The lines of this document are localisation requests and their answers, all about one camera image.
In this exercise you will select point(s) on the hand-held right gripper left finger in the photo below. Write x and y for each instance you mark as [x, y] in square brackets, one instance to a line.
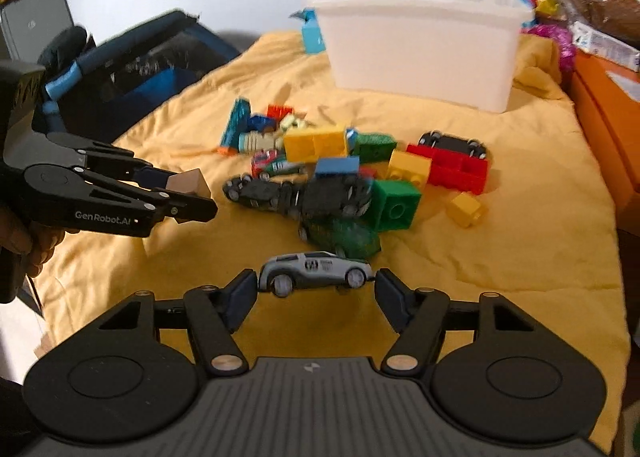
[242, 298]

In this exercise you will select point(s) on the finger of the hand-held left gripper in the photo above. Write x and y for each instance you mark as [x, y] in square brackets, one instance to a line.
[185, 209]
[110, 159]

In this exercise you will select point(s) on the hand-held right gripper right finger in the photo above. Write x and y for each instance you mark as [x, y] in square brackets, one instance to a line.
[391, 299]

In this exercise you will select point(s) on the brown wooden block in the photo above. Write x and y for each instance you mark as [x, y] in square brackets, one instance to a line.
[189, 182]

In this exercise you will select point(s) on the grey toy car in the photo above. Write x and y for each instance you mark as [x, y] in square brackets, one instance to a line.
[315, 269]

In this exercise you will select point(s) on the small yellow building block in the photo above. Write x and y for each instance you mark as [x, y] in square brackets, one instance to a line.
[466, 209]

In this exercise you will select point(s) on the white plastic bin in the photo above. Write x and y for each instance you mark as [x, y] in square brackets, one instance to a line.
[420, 47]

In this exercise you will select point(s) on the person's left hand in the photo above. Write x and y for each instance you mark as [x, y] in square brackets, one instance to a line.
[42, 242]

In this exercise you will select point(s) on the small red toy car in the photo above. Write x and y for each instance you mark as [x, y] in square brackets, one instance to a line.
[262, 162]

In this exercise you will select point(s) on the large green building block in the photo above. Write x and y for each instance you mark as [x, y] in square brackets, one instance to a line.
[397, 204]

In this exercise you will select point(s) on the black toy truck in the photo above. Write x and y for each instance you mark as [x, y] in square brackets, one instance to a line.
[280, 194]

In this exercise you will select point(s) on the teal building block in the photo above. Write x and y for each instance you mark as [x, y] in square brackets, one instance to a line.
[236, 124]

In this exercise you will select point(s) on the beige ribbed toy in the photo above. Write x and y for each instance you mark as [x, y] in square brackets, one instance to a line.
[260, 141]

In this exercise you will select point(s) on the green white toy car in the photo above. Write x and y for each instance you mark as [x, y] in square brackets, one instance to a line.
[285, 168]

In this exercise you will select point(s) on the yellow blanket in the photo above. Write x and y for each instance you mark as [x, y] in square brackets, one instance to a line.
[500, 277]

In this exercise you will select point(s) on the dark blue building block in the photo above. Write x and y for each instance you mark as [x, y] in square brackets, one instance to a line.
[261, 123]

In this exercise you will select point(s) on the small red building block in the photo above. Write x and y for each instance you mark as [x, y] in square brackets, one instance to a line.
[280, 112]

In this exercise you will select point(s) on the long red building block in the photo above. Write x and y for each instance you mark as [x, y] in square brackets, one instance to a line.
[455, 172]

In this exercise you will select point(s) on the long yellow building block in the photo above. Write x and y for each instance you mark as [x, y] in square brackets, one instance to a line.
[312, 143]

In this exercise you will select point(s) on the dark green building block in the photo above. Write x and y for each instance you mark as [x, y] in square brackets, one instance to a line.
[374, 146]

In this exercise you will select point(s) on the grey laptop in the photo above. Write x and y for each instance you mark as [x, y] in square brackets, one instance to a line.
[37, 17]

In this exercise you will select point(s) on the black toy car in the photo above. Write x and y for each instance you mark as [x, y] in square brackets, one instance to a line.
[452, 143]

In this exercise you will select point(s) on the orange box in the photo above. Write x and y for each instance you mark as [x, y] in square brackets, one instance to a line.
[610, 127]

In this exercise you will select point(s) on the pink tinsel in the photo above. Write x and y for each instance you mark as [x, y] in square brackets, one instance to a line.
[552, 42]

